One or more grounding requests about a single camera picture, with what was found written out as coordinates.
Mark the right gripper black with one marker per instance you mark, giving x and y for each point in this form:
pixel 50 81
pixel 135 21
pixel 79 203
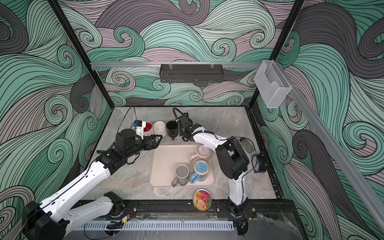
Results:
pixel 181 132

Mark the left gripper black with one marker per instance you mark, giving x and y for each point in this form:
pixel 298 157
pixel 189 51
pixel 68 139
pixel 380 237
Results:
pixel 154 145

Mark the white ribbed mug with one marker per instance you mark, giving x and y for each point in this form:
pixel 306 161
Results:
pixel 160 128

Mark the black mug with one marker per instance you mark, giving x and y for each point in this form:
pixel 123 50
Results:
pixel 172 129

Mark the grey mug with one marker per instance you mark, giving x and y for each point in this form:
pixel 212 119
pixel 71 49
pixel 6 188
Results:
pixel 182 176

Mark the blue mug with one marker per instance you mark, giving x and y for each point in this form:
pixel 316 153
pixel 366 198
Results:
pixel 200 173

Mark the cream mug red inside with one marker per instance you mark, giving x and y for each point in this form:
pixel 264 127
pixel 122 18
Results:
pixel 148 129

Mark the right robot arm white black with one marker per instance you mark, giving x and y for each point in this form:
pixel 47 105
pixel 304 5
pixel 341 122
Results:
pixel 232 158

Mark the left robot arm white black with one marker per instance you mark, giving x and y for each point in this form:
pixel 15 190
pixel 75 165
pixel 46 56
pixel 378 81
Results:
pixel 54 217

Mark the pink mug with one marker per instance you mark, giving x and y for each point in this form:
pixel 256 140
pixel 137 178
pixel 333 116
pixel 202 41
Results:
pixel 203 153

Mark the beige plastic tray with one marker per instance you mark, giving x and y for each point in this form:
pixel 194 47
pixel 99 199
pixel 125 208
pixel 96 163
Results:
pixel 165 160

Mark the round colourful tin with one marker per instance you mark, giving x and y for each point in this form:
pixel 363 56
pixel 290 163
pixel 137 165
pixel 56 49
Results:
pixel 202 200

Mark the black round clock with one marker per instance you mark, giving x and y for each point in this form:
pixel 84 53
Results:
pixel 259 163

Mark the black wall basket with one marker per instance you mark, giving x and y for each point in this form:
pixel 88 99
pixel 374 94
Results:
pixel 194 73

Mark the aluminium rail back wall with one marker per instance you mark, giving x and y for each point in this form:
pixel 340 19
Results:
pixel 138 64

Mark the aluminium rail wall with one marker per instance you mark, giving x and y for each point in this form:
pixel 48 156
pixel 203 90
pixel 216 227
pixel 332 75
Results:
pixel 138 64
pixel 368 196

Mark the white slotted cable duct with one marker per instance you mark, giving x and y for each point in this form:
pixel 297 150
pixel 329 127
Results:
pixel 158 225

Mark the clear acrylic wall holder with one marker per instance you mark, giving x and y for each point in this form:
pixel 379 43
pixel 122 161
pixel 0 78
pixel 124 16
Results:
pixel 273 84

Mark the aluminium rail right wall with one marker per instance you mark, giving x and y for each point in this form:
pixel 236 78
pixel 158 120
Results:
pixel 368 196

